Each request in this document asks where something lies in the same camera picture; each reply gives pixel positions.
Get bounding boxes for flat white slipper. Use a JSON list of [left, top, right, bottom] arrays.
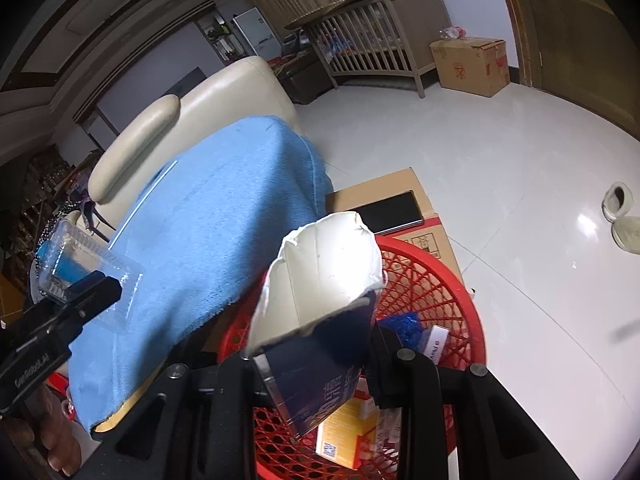
[[611, 216, 640, 255]]

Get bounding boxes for red yellow white box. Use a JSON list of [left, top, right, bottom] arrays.
[[316, 390, 378, 470]]

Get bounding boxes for white purple medicine box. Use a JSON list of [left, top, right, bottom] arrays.
[[418, 325, 449, 365]]

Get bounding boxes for clear plastic tray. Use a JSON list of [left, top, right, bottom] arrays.
[[35, 219, 143, 333]]

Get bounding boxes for dark blue torn carton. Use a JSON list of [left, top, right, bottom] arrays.
[[242, 211, 385, 438]]

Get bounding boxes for cream leather sofa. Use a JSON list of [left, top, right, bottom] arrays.
[[66, 56, 302, 245]]

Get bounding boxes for flat cardboard box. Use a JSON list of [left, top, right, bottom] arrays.
[[326, 168, 462, 278]]

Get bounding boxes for white thin rod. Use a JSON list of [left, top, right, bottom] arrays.
[[107, 159, 178, 250]]

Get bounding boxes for red plastic mesh basket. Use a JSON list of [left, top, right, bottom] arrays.
[[217, 234, 487, 480]]

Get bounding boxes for brown cardboard box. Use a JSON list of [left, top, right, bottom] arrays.
[[430, 37, 511, 98]]

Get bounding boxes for black tablet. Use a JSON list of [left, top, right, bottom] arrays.
[[352, 191, 424, 235]]

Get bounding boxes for blue plastic bag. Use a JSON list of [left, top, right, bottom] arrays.
[[378, 312, 424, 352]]

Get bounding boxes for blue table cloth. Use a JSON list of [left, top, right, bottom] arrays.
[[68, 116, 333, 430]]

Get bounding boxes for white refrigerator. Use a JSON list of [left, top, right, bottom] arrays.
[[232, 6, 282, 62]]

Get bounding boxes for person left hand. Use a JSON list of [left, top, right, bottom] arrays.
[[1, 385, 81, 477]]

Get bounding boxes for wooden baby crib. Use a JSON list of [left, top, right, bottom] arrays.
[[286, 0, 451, 98]]

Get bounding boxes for blue cylinder bottle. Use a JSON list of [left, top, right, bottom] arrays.
[[36, 242, 99, 286]]

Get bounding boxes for wooden door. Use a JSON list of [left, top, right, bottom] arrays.
[[506, 0, 639, 138]]

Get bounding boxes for upright white slipper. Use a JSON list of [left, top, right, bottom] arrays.
[[601, 182, 634, 223]]

